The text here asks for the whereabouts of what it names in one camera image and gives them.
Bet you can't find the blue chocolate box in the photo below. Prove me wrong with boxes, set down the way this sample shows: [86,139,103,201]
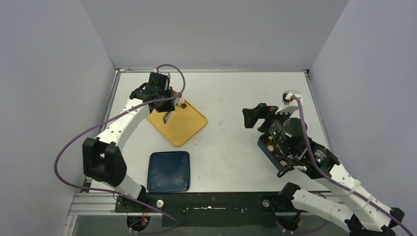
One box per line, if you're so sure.
[257,134,287,171]

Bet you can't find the metal tweezers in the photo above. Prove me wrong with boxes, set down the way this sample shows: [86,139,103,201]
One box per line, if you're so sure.
[163,111,173,124]

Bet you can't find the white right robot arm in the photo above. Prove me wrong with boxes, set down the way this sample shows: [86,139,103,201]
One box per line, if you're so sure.
[242,102,405,236]

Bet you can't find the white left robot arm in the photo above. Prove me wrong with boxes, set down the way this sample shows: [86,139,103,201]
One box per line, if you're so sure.
[82,72,175,211]

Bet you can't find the yellow tray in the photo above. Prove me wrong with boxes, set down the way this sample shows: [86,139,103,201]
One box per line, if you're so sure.
[147,96,208,147]

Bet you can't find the blue box lid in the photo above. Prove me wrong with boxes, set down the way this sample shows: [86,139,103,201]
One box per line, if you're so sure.
[147,151,191,193]

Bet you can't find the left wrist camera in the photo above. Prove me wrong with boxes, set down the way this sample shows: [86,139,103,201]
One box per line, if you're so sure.
[156,70,171,80]

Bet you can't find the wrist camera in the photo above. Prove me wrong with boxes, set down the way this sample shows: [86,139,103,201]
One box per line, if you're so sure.
[156,70,171,80]
[275,90,303,115]

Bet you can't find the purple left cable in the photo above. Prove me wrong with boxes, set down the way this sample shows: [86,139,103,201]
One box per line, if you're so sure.
[54,63,186,235]

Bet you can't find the purple cable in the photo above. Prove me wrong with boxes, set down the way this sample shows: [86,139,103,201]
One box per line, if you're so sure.
[54,63,186,235]
[290,94,415,236]

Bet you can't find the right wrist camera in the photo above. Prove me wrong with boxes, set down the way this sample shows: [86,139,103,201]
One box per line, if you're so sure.
[275,90,303,115]

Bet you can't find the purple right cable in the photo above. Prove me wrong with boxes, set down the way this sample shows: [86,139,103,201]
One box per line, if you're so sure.
[290,94,415,236]

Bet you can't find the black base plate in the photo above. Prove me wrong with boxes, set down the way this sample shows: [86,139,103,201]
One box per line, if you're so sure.
[115,192,297,228]

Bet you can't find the aluminium frame rail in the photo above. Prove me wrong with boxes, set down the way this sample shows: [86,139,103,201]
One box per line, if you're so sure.
[68,193,142,216]

